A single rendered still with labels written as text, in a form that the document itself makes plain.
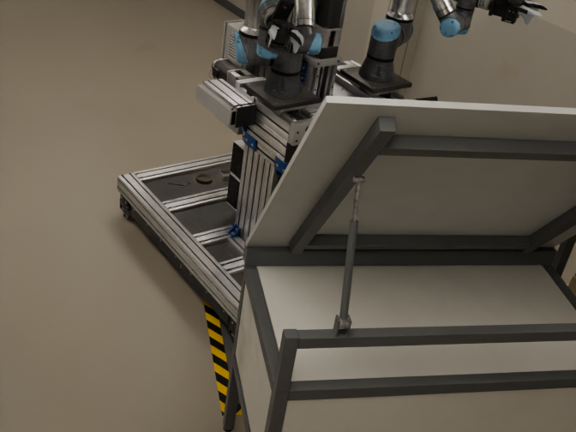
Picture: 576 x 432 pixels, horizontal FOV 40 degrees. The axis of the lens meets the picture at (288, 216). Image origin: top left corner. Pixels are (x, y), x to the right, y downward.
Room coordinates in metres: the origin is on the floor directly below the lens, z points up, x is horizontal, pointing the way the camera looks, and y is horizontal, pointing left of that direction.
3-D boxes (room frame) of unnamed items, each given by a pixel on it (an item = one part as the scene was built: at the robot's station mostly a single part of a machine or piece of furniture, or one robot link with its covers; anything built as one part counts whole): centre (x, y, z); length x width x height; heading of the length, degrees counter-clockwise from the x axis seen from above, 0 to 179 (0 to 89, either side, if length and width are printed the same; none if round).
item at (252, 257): (2.35, -0.44, 0.83); 1.18 x 0.05 x 0.06; 106
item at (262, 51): (2.57, 0.15, 1.46); 0.11 x 0.08 x 0.11; 105
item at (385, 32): (3.18, -0.28, 1.33); 0.13 x 0.12 x 0.14; 156
